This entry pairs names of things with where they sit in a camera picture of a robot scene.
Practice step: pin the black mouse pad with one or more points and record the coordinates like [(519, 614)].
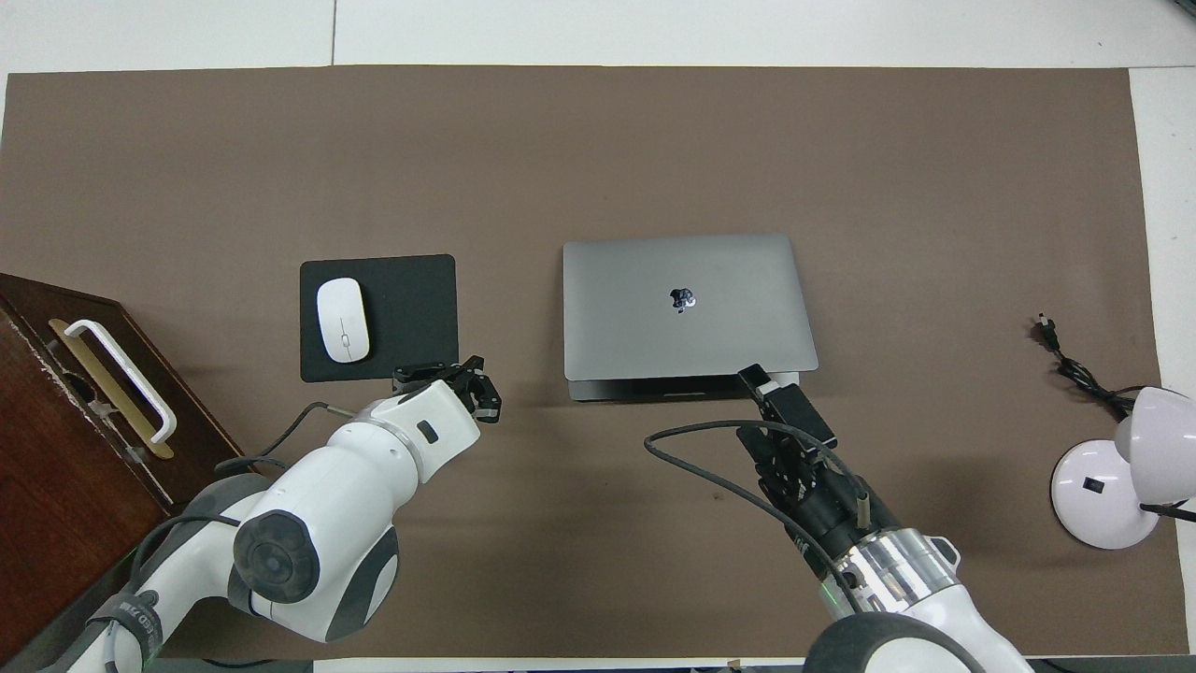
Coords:
[(411, 318)]

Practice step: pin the brown table mat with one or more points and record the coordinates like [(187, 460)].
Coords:
[(598, 150)]

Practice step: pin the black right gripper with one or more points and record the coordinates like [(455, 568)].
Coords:
[(832, 505)]

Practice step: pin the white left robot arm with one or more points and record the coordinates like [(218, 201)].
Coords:
[(318, 523)]

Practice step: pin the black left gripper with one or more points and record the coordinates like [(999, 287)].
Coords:
[(470, 376)]

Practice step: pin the dark brown wooden box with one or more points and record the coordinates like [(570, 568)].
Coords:
[(56, 486)]

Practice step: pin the white computer mouse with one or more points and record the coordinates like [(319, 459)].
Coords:
[(342, 320)]

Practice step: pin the silver Apple laptop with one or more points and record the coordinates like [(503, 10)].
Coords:
[(682, 308)]

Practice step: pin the white desk lamp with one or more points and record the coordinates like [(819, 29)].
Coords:
[(1098, 495)]

